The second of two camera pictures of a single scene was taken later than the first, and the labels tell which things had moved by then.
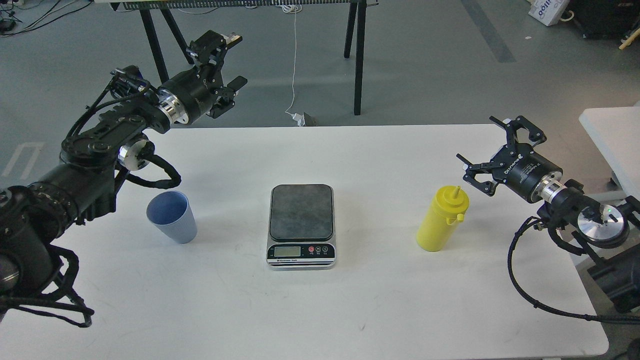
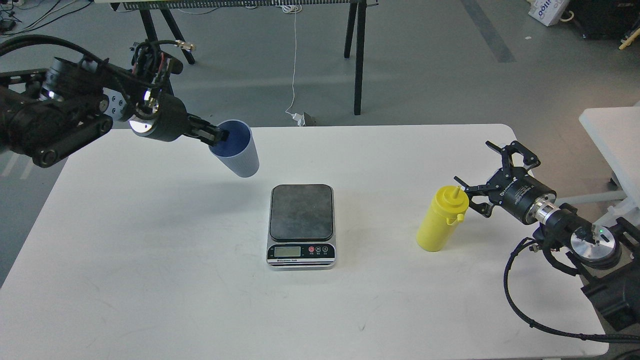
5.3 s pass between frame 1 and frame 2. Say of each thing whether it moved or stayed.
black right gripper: moved
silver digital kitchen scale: stayed
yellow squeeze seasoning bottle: stayed
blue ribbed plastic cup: moved
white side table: stayed
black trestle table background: stayed
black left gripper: moved
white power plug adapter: stayed
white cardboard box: stayed
